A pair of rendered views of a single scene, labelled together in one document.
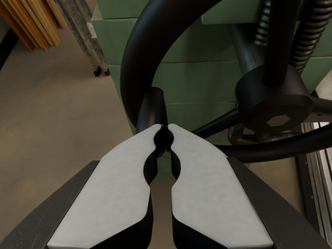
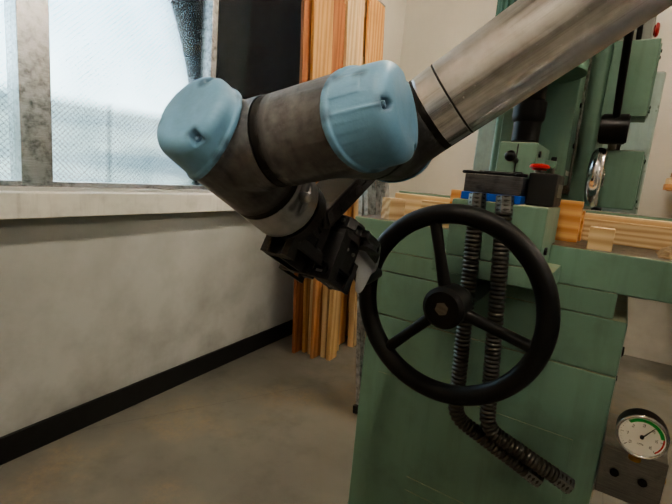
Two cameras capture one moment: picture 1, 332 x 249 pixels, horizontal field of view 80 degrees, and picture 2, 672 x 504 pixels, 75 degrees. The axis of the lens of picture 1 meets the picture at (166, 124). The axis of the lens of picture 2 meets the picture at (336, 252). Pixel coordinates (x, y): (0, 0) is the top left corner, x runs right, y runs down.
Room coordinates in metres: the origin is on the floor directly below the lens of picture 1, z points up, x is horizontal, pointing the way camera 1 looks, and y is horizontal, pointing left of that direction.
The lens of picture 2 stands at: (-0.49, -0.25, 0.98)
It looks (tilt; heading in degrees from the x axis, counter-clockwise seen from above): 10 degrees down; 29
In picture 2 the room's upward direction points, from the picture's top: 5 degrees clockwise
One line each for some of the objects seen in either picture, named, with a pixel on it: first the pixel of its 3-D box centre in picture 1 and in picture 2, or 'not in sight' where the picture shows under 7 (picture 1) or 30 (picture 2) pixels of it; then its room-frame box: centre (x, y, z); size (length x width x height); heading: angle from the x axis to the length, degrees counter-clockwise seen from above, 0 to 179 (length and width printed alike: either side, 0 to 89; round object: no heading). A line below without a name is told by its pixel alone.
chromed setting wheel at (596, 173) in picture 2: not in sight; (596, 177); (0.58, -0.26, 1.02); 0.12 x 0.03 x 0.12; 176
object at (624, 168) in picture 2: not in sight; (614, 180); (0.63, -0.30, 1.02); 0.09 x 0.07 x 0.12; 86
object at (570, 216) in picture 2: not in sight; (510, 214); (0.38, -0.13, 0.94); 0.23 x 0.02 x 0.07; 86
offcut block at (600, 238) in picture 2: not in sight; (600, 238); (0.31, -0.28, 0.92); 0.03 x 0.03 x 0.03; 88
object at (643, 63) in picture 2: not in sight; (631, 83); (0.66, -0.29, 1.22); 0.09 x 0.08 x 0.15; 176
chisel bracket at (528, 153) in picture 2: not in sight; (523, 167); (0.48, -0.13, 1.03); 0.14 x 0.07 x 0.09; 176
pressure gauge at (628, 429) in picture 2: not in sight; (640, 437); (0.23, -0.37, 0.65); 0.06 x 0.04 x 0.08; 86
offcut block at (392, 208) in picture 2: not in sight; (393, 208); (0.35, 0.09, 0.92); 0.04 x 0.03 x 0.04; 143
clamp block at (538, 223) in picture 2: not in sight; (503, 229); (0.26, -0.14, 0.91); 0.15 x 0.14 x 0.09; 86
